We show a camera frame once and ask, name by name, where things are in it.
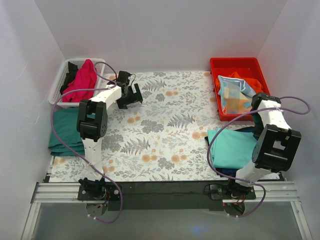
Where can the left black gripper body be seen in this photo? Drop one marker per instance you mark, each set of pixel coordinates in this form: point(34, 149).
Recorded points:
point(136, 94)

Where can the turquoise t shirt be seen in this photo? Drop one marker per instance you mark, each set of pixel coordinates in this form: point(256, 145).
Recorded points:
point(232, 147)

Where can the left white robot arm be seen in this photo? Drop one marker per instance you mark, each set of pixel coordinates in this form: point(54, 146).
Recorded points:
point(92, 124)

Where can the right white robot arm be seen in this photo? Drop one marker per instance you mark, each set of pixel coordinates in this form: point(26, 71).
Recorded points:
point(276, 147)

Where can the magenta shirt in basket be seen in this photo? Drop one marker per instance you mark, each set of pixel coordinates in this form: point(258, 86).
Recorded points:
point(85, 79)

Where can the floral table mat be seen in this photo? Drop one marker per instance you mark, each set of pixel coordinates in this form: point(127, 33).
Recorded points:
point(163, 137)

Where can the black garment in basket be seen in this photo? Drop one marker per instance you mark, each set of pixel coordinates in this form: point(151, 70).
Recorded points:
point(69, 78)

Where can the folded dark green shirt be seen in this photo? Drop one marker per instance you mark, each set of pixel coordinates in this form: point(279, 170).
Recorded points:
point(65, 125)

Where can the white plastic basket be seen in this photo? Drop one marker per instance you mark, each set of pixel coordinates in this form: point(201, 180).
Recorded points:
point(54, 93)

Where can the patterned light blue shirt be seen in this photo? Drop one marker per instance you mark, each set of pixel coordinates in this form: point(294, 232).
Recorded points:
point(235, 106)

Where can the red plastic bin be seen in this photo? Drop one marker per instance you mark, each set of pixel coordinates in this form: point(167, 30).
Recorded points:
point(246, 67)

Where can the folded navy blue shirt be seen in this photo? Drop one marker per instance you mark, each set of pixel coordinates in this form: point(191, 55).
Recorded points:
point(230, 172)

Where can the orange shirt in bin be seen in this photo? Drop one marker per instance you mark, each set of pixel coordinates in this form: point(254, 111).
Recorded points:
point(255, 85)

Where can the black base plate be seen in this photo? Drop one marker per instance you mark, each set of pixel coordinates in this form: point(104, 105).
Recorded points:
point(164, 195)

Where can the aluminium mounting rail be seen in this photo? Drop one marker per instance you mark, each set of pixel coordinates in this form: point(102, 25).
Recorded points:
point(67, 192)

